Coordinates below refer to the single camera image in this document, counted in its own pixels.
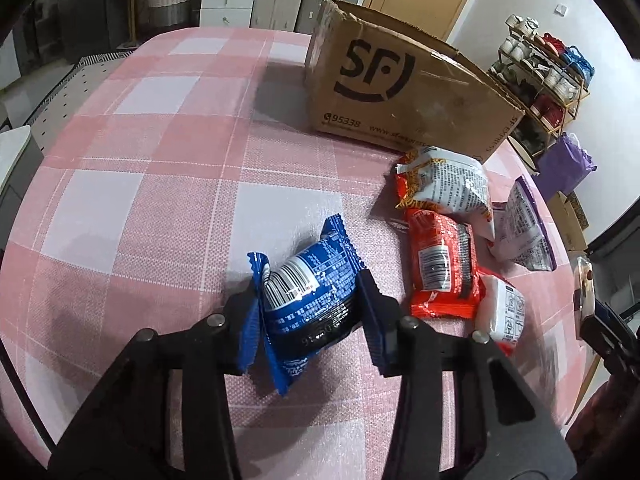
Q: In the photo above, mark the shoe rack with shoes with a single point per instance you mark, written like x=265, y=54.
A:
x=545, y=75

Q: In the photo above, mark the black and white rug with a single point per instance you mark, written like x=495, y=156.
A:
x=75, y=85

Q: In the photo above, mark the clear plastic wrapper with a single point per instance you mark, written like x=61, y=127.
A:
x=584, y=280

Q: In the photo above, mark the woven storage basket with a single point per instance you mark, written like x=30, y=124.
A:
x=167, y=5

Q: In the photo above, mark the printed cardboard box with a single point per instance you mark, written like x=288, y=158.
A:
x=570, y=220

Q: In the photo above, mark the wooden shoe rack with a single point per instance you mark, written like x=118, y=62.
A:
x=550, y=125

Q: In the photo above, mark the black refrigerator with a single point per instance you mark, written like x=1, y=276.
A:
x=80, y=15

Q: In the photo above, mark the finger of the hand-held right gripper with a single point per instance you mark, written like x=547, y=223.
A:
x=612, y=340

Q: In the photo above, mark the purple bag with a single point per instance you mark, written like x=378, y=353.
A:
x=570, y=160

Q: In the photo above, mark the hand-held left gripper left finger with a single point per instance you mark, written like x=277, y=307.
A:
x=247, y=330

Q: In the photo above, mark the cream waste bin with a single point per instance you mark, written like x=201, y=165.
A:
x=525, y=152

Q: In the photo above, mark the purple and white snack packet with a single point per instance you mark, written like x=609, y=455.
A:
x=525, y=230

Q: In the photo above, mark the small red snack packet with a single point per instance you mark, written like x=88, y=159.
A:
x=440, y=270

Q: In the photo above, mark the small white snack packet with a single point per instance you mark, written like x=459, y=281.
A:
x=500, y=315

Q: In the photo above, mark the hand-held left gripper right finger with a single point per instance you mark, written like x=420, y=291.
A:
x=375, y=330

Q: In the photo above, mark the white side table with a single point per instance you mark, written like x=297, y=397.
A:
x=15, y=160

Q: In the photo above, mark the pink checked tablecloth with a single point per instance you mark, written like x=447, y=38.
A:
x=150, y=185

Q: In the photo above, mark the blue snack packet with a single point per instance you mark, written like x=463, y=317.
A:
x=305, y=305

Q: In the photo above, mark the white and red snack packet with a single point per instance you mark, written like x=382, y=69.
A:
x=455, y=185

